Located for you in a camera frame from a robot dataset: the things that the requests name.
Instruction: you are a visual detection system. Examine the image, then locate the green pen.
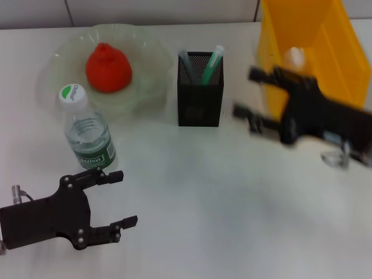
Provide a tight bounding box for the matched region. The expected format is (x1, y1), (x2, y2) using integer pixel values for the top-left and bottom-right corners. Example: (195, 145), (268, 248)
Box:
(200, 45), (225, 86)

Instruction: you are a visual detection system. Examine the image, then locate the gripper cable with connector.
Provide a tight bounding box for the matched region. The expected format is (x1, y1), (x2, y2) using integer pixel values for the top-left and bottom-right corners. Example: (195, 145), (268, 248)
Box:
(321, 141), (372, 169)
(11, 184), (35, 205)

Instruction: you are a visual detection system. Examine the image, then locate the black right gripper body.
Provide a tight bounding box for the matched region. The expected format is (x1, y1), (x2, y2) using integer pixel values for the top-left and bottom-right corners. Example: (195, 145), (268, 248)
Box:
(273, 66), (372, 146)

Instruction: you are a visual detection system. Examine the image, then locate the pale green glass plate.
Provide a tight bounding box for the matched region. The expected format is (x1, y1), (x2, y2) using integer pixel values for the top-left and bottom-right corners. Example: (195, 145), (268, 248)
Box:
(36, 23), (172, 117)

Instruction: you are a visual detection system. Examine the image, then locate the left gripper cable with connector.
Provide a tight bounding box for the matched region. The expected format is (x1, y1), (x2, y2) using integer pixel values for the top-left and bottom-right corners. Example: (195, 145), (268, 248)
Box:
(11, 184), (35, 205)

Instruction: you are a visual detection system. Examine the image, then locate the right gripper cable with connector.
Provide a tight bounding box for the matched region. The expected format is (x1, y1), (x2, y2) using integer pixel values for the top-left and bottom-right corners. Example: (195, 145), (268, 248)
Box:
(321, 141), (372, 169)

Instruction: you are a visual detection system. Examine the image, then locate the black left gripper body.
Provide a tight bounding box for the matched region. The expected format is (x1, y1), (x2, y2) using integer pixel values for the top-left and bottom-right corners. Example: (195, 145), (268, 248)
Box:
(0, 174), (92, 251)

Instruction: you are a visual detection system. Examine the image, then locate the yellow plastic bin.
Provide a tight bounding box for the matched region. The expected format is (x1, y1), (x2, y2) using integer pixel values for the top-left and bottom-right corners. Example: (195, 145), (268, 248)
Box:
(256, 0), (367, 117)

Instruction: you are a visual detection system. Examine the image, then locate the black mesh pen holder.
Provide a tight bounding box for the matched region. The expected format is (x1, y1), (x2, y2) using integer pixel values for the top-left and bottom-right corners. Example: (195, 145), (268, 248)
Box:
(177, 51), (225, 127)

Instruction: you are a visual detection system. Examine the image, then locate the grey pen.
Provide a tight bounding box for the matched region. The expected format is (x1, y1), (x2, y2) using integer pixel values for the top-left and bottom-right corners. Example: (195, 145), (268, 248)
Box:
(178, 51), (202, 85)

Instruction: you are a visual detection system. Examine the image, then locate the red-orange toy orange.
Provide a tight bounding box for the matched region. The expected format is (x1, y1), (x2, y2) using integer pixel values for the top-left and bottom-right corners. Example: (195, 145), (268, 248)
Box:
(85, 42), (134, 94)

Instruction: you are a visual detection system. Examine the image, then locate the clear green-label water bottle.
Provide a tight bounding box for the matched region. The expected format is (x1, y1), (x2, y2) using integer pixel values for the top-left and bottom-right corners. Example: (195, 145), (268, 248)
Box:
(58, 83), (117, 171)

